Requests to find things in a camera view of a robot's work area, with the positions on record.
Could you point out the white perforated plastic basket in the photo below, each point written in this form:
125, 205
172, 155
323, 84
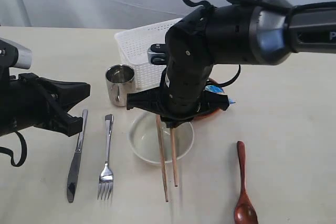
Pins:
133, 45

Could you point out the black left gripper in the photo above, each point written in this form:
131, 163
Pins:
31, 100

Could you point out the stainless steel cup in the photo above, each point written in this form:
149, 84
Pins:
120, 80

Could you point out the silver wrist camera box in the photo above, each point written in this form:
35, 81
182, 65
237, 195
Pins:
157, 54

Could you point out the speckled beige ceramic bowl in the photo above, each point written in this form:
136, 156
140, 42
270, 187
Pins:
143, 137

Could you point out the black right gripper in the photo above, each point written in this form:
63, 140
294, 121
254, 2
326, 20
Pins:
177, 100

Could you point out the stainless steel fork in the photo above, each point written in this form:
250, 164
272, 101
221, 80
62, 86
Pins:
105, 185

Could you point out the brown wooden handled spoon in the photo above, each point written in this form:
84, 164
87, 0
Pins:
244, 211

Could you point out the terracotta brown plate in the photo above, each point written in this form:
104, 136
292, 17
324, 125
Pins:
214, 89

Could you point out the wooden chopstick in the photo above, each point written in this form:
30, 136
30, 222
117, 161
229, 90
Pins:
174, 156
162, 158

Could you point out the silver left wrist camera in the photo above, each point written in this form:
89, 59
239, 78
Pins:
14, 55

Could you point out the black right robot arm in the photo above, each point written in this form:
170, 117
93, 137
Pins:
265, 34

